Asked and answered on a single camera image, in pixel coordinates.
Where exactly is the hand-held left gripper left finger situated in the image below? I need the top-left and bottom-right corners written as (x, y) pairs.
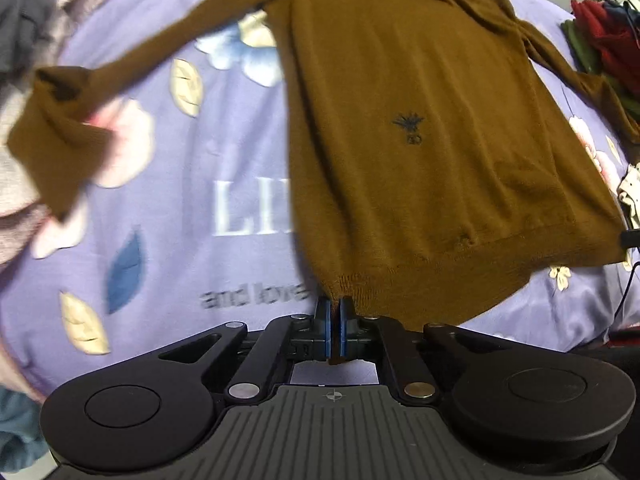
top-left (159, 298), bottom-right (332, 405)

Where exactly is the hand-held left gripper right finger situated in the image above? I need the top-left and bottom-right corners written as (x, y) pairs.
top-left (338, 298), bottom-right (507, 406)

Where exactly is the brown knit sweater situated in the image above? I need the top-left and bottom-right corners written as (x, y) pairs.
top-left (6, 0), bottom-right (640, 331)

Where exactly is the grey pink clothes pile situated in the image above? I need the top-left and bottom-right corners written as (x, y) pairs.
top-left (0, 0), bottom-right (101, 266)

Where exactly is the white dotted cloth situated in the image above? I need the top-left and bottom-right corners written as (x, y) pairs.
top-left (616, 164), bottom-right (640, 227)

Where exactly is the purple floral bed sheet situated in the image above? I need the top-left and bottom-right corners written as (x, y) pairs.
top-left (0, 0), bottom-right (640, 401)

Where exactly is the green folded garment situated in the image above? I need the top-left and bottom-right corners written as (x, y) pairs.
top-left (560, 19), bottom-right (640, 126)

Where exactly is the red folded garment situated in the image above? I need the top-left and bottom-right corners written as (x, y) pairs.
top-left (571, 0), bottom-right (640, 92)

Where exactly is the blue cloth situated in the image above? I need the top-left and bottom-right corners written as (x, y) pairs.
top-left (0, 385), bottom-right (53, 467)

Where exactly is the dark grey garment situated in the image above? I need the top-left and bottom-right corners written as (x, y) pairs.
top-left (0, 0), bottom-right (76, 77)

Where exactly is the black cable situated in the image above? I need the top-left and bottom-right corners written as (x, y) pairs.
top-left (612, 259), bottom-right (640, 322)

